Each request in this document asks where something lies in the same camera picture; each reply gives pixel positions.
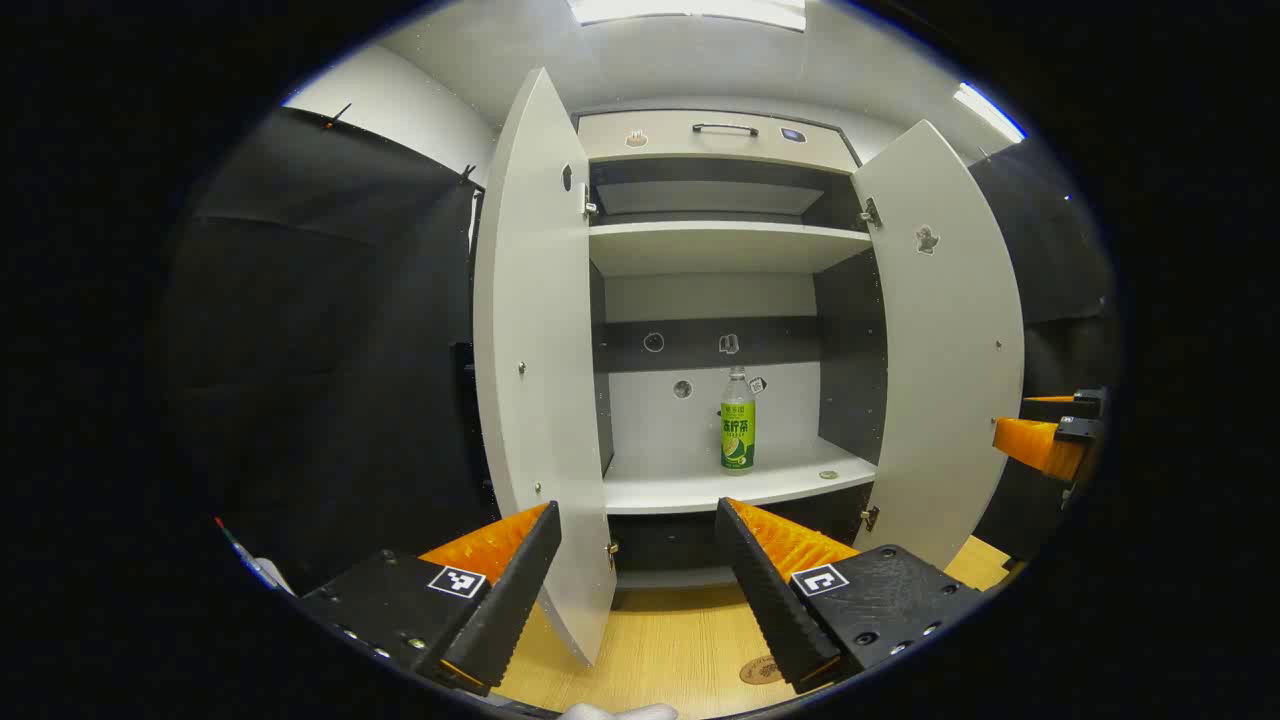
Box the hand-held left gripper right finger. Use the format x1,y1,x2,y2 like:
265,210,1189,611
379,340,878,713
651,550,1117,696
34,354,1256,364
714,497,986,693

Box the black backdrop cloth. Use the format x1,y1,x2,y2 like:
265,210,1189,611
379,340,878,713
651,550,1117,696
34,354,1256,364
165,105,1119,596

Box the ceiling light panel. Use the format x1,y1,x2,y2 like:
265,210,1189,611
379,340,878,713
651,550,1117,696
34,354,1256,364
953,83,1027,143
568,0,807,32

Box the grey cabinet door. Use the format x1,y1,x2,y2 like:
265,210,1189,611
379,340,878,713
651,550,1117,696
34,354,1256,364
850,120,1027,571
472,67,617,668

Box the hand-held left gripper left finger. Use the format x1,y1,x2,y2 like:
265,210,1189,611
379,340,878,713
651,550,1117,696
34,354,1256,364
300,500,563,698

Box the grey cabinet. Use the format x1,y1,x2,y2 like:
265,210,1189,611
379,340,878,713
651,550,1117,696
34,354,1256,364
575,108,891,591

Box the grey cabinet drawer front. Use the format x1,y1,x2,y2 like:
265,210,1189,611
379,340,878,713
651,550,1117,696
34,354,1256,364
578,110,861,177

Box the green label bottle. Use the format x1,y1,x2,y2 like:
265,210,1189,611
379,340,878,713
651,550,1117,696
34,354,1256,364
720,366,757,473

